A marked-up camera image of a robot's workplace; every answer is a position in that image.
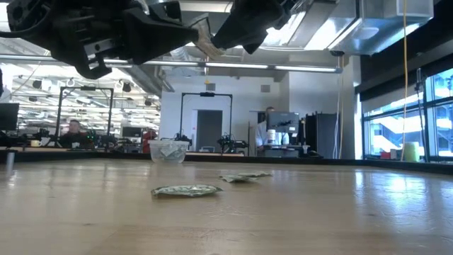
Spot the large silver ceiling duct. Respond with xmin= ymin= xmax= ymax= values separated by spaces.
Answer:
xmin=268 ymin=0 xmax=435 ymax=57

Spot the black tripod stand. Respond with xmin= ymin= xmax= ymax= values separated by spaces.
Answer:
xmin=414 ymin=67 xmax=431 ymax=163

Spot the black computer monitor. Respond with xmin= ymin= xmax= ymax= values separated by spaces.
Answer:
xmin=0 ymin=102 xmax=21 ymax=132

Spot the red object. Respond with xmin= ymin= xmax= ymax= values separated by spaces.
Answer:
xmin=141 ymin=129 xmax=159 ymax=154

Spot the white cabinet grey door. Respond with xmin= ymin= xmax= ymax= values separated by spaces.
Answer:
xmin=190 ymin=108 xmax=224 ymax=153

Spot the black gantry rig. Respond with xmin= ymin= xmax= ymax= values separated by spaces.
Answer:
xmin=55 ymin=85 xmax=115 ymax=147
xmin=179 ymin=91 xmax=234 ymax=149

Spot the person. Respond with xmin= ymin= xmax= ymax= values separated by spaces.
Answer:
xmin=255 ymin=106 xmax=290 ymax=147
xmin=58 ymin=119 xmax=96 ymax=149

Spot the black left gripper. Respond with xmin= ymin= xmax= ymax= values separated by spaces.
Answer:
xmin=45 ymin=0 xmax=211 ymax=81

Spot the long linear ceiling light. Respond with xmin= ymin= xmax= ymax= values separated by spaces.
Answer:
xmin=0 ymin=52 xmax=343 ymax=74

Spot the black cabinet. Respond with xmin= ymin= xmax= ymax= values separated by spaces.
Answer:
xmin=304 ymin=111 xmax=341 ymax=159

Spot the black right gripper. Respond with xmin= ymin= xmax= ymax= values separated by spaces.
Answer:
xmin=211 ymin=0 xmax=297 ymax=55

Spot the dollar bill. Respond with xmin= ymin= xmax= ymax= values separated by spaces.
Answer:
xmin=219 ymin=174 xmax=258 ymax=183

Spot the grey black monitor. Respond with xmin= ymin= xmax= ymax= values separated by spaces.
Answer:
xmin=265 ymin=111 xmax=301 ymax=135

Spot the yellow-green cup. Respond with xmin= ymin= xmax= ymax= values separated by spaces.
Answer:
xmin=402 ymin=141 xmax=420 ymax=163

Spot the black aluminium table frame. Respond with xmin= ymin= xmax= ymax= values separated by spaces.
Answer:
xmin=0 ymin=150 xmax=453 ymax=175

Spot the silver round air duct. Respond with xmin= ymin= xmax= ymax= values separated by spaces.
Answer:
xmin=116 ymin=45 xmax=199 ymax=96

